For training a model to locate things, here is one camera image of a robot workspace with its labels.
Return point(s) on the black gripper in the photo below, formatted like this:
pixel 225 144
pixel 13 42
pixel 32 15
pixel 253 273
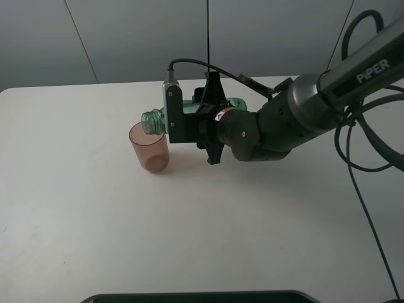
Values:
pixel 208 102

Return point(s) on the green transparent plastic bottle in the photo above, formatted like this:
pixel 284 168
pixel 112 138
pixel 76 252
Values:
pixel 153 122

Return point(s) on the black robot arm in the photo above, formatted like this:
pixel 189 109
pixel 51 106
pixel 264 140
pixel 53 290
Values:
pixel 301 109

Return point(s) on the pink translucent plastic cup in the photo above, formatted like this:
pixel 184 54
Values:
pixel 151 149

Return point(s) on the black tray edge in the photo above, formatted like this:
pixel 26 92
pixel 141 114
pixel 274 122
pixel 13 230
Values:
pixel 249 296

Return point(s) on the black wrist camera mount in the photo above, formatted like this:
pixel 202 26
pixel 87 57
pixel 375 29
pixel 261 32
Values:
pixel 183 118

